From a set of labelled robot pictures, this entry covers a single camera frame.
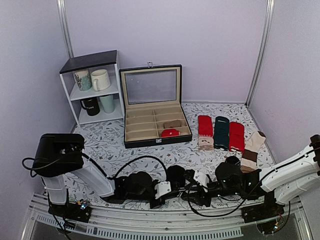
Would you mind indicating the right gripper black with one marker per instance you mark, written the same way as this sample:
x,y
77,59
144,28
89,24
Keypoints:
x,y
197,196

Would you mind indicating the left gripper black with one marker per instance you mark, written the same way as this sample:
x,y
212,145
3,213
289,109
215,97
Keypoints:
x,y
162,200

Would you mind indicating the black sock white stripes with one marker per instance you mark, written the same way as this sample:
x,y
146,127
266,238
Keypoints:
x,y
176,177

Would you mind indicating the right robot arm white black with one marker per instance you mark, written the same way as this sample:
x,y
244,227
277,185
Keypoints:
x,y
284,180

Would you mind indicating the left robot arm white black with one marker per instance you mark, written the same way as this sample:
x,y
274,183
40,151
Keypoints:
x,y
59,153

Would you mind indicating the red santa sock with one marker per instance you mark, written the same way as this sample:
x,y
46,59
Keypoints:
x,y
205,133

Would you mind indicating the rolled red sock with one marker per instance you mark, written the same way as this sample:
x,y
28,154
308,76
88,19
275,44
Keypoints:
x,y
170,132

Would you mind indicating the black striped sock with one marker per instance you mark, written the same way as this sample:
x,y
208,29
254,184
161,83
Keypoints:
x,y
233,160

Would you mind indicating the rolled brown sock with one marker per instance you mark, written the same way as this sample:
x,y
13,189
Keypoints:
x,y
172,124

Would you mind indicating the dark green sock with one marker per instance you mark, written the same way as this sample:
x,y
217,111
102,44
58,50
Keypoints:
x,y
221,133

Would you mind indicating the cream brown sock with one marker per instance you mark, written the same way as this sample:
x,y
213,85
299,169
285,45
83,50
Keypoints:
x,y
248,161

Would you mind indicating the red white sock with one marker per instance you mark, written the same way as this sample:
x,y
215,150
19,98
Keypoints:
x,y
236,137

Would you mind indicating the black compartment box open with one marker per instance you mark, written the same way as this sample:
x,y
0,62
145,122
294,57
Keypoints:
x,y
152,96

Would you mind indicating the mint green mug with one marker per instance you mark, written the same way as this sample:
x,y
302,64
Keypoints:
x,y
107,102

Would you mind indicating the black mug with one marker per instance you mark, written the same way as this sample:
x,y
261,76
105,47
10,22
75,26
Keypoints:
x,y
91,106

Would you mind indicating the cream white mug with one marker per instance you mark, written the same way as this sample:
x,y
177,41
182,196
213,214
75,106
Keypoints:
x,y
100,80

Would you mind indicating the white shelf black top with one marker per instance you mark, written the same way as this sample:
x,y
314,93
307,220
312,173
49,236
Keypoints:
x,y
102,60

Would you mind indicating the floral teal mug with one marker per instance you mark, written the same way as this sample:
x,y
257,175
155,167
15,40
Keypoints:
x,y
83,79

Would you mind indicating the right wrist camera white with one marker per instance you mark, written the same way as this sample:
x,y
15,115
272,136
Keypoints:
x,y
201,179

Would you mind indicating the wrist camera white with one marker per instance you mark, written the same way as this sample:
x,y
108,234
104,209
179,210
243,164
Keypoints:
x,y
201,179
162,188

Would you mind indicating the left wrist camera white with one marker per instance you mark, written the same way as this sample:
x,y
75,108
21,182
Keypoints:
x,y
162,188

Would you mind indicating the aluminium front rail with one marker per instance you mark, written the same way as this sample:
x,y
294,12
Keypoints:
x,y
132,224

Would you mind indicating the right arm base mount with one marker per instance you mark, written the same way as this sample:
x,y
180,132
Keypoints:
x,y
262,212

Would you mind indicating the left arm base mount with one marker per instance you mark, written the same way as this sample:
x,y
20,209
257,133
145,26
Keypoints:
x,y
71,211

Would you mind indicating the right corner metal post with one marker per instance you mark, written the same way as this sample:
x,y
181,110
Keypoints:
x,y
270,4

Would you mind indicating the corner metal post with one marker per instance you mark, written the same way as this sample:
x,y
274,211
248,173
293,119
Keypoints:
x,y
62,13
270,4

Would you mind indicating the left corner metal post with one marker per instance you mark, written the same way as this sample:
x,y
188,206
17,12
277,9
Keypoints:
x,y
62,13

